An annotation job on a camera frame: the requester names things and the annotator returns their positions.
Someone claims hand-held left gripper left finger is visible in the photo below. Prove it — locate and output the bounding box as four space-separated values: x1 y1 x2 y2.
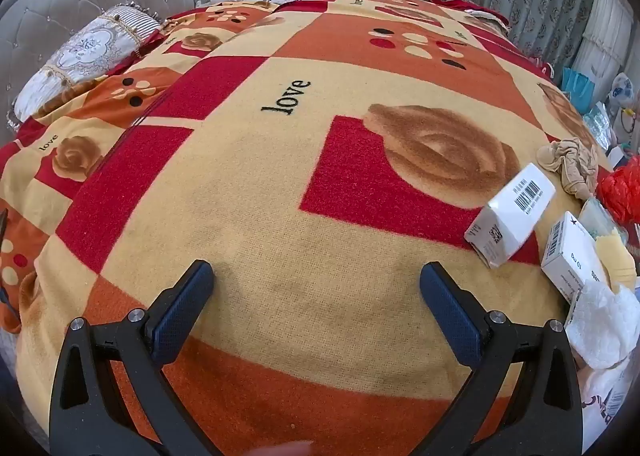
48 259 221 456

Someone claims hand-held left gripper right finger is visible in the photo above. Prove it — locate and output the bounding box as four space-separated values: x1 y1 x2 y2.
420 262 585 456

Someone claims white cardboard box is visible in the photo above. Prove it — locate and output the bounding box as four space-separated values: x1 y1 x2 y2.
540 211 611 304
464 162 557 269

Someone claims white tissue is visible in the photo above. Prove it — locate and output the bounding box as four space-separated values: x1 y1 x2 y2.
565 281 640 369

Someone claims yellow white snack packet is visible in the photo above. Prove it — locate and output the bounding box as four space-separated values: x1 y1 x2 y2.
597 231 640 289

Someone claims beige stocking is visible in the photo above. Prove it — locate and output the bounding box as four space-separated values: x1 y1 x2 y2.
537 137 601 199

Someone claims red plastic bag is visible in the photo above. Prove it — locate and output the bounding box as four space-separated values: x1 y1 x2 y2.
597 153 640 224

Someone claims red orange printed blanket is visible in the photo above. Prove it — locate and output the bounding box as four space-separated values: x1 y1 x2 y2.
0 0 616 456

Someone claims white printed plastic bag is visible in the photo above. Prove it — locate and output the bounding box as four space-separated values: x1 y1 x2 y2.
580 366 632 442

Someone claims silver foil bag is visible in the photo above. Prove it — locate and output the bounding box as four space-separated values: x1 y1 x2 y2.
582 103 613 152

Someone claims teal gift bag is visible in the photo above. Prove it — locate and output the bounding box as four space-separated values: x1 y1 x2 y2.
560 67 596 112

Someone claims embroidered striped pillow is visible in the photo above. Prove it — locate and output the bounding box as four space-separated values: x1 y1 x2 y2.
7 6 166 129

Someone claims blue white plastic bag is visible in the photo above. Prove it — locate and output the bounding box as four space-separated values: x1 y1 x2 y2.
607 73 640 109

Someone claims red cloth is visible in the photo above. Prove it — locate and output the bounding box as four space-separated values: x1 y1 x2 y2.
427 0 511 32

